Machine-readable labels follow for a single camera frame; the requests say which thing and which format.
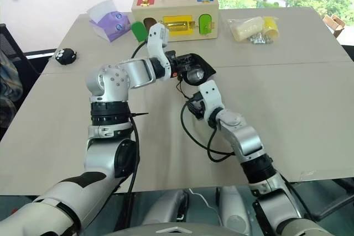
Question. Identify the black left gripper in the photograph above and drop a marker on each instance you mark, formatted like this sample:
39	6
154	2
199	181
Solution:
173	60

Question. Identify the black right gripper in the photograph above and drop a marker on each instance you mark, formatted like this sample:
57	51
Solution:
195	109

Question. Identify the metal cup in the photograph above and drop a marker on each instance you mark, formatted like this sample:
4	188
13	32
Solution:
197	75

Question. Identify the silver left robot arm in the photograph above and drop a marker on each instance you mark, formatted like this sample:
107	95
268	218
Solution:
138	73

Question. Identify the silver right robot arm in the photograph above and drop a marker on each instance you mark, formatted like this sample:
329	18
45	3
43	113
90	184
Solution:
249	139

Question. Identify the wooden lock box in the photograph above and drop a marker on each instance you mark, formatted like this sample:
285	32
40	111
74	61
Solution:
177	6

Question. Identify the pale yellow foam block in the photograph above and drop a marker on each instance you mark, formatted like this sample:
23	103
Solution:
246	28

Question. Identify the clear plastic bag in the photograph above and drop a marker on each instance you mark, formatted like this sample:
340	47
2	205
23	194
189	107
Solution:
253	30

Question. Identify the small metal clips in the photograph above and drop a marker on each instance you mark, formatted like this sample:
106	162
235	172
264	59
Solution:
260	39

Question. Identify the purple tissue pack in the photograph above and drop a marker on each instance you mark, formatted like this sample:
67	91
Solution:
110	26

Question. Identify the yellow plastic piece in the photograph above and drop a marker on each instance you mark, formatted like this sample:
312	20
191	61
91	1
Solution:
271	25

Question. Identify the silver rounded robot shell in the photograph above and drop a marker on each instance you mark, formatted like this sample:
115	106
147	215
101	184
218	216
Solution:
166	208
235	211

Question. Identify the black plush toy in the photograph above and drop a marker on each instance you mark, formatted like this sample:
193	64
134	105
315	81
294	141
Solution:
65	55

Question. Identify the grey robot chest plate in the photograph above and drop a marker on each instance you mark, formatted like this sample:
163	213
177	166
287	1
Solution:
177	230

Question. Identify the open cardboard box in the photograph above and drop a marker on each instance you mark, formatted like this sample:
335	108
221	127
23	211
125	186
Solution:
335	25

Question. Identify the black chair base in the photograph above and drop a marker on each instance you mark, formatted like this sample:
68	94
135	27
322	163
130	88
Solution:
332	200

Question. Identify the black mesh chair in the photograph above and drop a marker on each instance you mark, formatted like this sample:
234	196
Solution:
9	41

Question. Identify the patterned dark cloth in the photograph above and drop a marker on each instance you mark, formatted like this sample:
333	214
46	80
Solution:
8	84

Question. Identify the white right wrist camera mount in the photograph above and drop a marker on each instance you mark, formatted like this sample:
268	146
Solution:
211	95

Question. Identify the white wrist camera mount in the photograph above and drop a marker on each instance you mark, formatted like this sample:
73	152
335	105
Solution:
211	95
155	45

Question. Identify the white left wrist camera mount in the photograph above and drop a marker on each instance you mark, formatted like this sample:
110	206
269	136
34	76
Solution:
155	45

